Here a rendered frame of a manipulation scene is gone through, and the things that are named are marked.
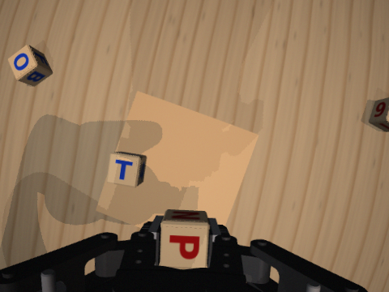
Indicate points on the peach flat mat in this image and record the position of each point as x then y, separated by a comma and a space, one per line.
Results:
194, 162

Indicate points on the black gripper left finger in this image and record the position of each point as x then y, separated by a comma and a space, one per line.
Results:
62, 270

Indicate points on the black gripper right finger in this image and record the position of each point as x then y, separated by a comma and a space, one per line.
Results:
295, 273

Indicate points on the wooden letter block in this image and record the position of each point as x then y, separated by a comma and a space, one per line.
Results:
380, 114
29, 66
184, 239
126, 169

